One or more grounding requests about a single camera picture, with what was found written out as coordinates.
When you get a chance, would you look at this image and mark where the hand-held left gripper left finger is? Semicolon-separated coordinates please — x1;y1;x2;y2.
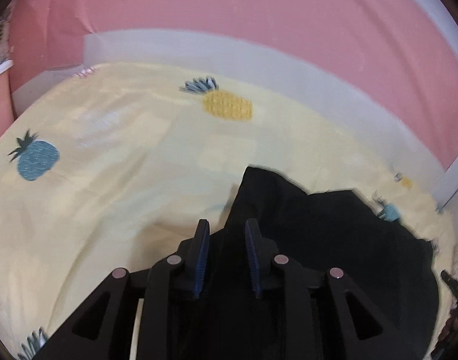
34;219;211;360

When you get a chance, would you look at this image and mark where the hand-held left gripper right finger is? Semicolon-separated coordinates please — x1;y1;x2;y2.
244;218;413;360

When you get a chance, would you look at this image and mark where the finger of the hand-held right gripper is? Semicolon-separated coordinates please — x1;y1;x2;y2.
440;269;458;310

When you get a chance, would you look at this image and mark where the black coat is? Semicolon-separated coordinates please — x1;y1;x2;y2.
210;165;443;360

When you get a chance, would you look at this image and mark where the white headboard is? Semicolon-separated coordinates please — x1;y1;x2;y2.
435;146;458;214

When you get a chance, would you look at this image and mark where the yellow pineapple print blanket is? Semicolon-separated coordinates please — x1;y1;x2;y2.
0;62;458;360

